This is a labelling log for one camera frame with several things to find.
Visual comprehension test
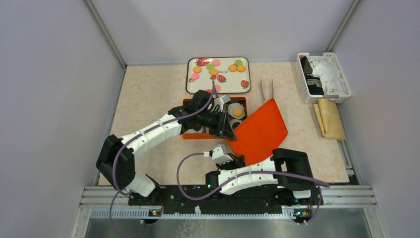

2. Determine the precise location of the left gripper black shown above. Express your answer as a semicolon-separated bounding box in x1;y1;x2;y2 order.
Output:
196;107;236;139

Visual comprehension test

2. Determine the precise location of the black sandwich cookie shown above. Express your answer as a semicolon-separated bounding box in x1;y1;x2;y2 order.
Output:
231;122;241;129

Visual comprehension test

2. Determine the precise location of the yellow sandwich cookie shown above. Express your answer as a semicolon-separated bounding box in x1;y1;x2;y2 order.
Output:
237;65;246;72
193;66;202;74
209;68;219;76
232;108;244;118
228;64;237;72

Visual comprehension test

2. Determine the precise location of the orange tin lid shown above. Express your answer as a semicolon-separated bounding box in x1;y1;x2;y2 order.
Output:
227;99;288;166

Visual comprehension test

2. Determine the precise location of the metal tongs white handle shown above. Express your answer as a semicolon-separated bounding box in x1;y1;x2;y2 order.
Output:
259;78;274;103

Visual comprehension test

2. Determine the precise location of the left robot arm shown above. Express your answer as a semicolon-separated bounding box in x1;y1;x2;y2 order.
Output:
96;90;236;205

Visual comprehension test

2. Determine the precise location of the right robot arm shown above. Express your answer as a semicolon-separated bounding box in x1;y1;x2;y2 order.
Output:
206;144;315;204

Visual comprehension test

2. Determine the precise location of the orange cookie tin box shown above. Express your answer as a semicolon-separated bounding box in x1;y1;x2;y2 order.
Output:
182;97;248;139

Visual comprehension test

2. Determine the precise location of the white strawberry print tray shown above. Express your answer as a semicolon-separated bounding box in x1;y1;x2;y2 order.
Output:
186;57;251;94

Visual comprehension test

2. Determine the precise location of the green sandwich cookie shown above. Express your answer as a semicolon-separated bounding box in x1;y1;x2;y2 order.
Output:
206;63;215;71

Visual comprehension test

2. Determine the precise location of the white perforated plastic basket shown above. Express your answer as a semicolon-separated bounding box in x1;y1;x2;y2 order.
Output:
295;52;352;104

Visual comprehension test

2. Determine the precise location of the black item in basket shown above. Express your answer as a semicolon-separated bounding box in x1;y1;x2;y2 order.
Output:
300;56;324;95

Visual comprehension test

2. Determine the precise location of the yellow folded cloth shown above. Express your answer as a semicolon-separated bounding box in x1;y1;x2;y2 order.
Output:
313;98;345;141

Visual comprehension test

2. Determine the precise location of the white cloth in basket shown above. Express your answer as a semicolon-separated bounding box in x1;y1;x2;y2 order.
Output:
307;56;345;95

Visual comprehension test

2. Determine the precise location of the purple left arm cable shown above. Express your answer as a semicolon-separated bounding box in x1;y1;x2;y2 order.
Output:
108;78;219;238

